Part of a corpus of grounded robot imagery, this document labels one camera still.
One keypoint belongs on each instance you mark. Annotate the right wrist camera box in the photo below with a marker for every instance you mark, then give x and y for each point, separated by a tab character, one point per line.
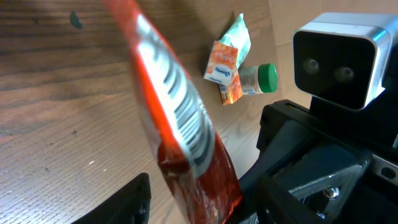
342	57

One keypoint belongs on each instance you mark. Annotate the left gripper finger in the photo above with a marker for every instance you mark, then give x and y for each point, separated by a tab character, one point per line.
129	205

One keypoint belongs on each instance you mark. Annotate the red Nescafe stick sachet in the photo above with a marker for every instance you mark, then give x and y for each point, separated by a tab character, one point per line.
189	152

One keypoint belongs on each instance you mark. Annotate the light blue tissue pack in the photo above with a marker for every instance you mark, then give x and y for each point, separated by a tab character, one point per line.
238	37

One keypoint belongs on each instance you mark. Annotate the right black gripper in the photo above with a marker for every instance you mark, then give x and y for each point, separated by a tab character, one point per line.
323	165

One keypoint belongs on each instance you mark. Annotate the orange tissue pack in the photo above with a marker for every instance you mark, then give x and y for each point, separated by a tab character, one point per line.
221	67
231	93

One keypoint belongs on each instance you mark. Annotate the green lid white jar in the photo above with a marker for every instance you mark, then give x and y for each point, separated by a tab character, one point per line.
258	79

